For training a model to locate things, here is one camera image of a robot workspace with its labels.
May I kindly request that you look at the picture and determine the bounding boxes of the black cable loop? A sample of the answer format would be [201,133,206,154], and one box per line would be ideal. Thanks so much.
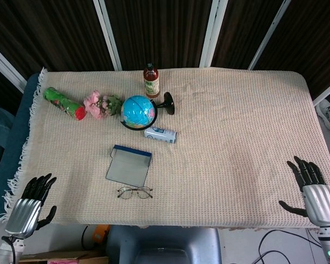
[80,225,100,251]

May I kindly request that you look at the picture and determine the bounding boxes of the white and blue can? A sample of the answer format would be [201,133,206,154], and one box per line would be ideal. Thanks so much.
[144,126,178,144]

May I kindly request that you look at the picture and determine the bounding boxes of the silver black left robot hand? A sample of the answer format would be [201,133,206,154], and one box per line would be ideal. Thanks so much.
[4,173,58,239]

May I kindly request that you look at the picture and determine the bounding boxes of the pink artificial flower bouquet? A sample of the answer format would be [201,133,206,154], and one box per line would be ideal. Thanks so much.
[83,90,124,120]

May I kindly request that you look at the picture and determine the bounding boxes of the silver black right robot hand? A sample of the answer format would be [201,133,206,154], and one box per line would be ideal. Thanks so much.
[278,156,330,228]

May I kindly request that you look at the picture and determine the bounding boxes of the black floor cable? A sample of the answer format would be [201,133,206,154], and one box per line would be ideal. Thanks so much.
[257,229,327,264]

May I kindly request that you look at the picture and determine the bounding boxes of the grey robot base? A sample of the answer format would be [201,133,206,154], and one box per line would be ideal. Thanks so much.
[106,224,222,264]

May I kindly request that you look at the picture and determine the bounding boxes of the green tube with red cap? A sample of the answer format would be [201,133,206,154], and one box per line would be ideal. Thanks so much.
[42,86,87,122]

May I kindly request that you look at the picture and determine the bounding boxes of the wire-frame eyeglasses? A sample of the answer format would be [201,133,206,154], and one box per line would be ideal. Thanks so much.
[117,186,154,200]

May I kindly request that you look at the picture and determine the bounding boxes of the blue globe on black stand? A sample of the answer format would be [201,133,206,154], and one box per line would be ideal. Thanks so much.
[120,92,175,131]

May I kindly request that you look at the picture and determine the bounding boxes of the beige waffle tablecloth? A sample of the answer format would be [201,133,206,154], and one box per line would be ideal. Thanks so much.
[0,67,330,230]

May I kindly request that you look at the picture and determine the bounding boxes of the blue jeans leg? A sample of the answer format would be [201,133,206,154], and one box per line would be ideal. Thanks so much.
[0,106,16,188]

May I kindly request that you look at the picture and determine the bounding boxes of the gray zippered pouch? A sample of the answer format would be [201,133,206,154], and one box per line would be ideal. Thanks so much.
[105,144,153,188]

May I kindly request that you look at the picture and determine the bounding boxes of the orange object under table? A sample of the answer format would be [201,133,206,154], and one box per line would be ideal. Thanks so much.
[92,224,111,245]

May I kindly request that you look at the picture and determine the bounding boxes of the brown bottle with green label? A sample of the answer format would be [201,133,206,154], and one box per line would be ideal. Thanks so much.
[142,63,161,99]

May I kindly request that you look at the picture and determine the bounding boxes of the white partition frame post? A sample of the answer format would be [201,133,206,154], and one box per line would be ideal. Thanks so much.
[312,79,330,107]
[92,0,124,72]
[247,0,292,71]
[0,40,28,86]
[199,0,228,68]

